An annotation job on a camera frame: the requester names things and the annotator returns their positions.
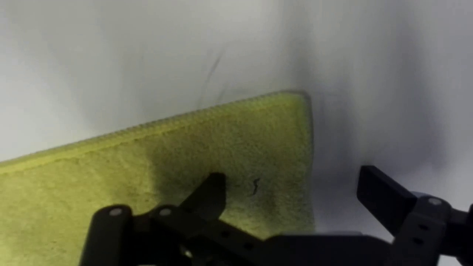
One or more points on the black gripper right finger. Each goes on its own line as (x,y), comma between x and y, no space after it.
(423,227)

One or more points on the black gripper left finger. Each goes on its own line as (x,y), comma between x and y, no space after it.
(148,237)

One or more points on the yellow towel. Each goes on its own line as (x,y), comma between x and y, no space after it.
(98,182)

